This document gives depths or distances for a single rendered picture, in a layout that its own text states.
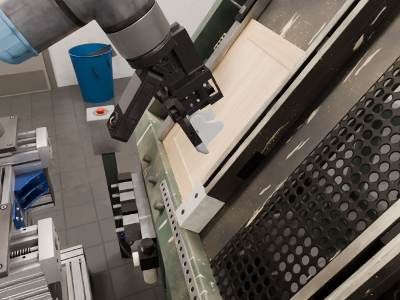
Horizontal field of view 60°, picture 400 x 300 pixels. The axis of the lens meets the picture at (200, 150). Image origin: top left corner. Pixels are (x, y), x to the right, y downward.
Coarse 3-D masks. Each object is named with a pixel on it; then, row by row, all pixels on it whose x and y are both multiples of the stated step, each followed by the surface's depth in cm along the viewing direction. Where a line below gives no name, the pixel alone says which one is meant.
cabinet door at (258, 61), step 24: (240, 48) 119; (264, 48) 107; (288, 48) 97; (216, 72) 125; (240, 72) 113; (264, 72) 102; (288, 72) 94; (240, 96) 107; (264, 96) 98; (240, 120) 102; (168, 144) 133; (216, 144) 108; (192, 168) 113
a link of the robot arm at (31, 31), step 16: (0, 0) 37; (16, 0) 37; (32, 0) 37; (48, 0) 37; (0, 16) 37; (16, 16) 37; (32, 16) 37; (48, 16) 38; (64, 16) 38; (0, 32) 38; (16, 32) 38; (32, 32) 38; (48, 32) 39; (64, 32) 40; (0, 48) 39; (16, 48) 39; (32, 48) 40
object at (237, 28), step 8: (264, 0) 118; (256, 8) 119; (248, 16) 120; (256, 16) 120; (240, 24) 120; (232, 32) 123; (240, 32) 122; (224, 40) 125; (232, 40) 123; (216, 48) 128; (224, 48) 124; (216, 56) 125; (208, 64) 128; (216, 64) 126; (168, 120) 136; (160, 128) 139; (168, 128) 136; (160, 136) 137
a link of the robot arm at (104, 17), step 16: (64, 0) 37; (80, 0) 37; (96, 0) 38; (112, 0) 38; (128, 0) 38; (144, 0) 39; (80, 16) 39; (96, 16) 40; (112, 16) 39; (128, 16) 39
